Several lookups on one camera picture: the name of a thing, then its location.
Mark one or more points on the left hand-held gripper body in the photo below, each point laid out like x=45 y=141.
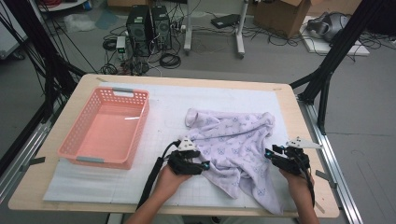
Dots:
x=182 y=163

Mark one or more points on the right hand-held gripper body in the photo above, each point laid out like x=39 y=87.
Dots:
x=292 y=161

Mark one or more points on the lilac printed towel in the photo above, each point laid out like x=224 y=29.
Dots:
x=236 y=146

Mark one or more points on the pink plastic basket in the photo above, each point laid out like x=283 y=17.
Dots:
x=106 y=133

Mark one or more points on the person's right hand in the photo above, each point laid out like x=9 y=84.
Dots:
x=295 y=183

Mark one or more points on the person's left hand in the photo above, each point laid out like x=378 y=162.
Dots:
x=169 y=183

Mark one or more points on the grey table clamp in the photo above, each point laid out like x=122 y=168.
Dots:
x=34 y=161
x=327 y=178

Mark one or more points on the white grid mat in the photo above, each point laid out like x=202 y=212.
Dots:
x=218 y=96

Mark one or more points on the white floor board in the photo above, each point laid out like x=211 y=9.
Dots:
x=320 y=46

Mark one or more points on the white metal stand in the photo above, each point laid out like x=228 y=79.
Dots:
x=239 y=34

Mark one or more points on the narrow black computer tower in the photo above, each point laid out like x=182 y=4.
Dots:
x=162 y=28

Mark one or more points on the small white box device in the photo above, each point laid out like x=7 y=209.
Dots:
x=120 y=43

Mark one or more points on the grey rounded machine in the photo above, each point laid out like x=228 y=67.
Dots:
x=330 y=26

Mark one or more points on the open cardboard box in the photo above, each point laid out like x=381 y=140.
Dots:
x=280 y=15

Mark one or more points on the wide black computer tower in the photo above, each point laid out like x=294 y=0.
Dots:
x=138 y=31

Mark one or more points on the flat black device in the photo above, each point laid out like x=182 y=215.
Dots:
x=225 y=20

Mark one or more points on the clear plastic bag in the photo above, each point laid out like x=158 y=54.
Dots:
x=79 y=22

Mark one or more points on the aluminium rail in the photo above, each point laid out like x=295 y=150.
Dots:
x=309 y=116
x=31 y=140

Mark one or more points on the black metal frame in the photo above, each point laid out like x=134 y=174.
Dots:
x=342 y=40
x=37 y=40

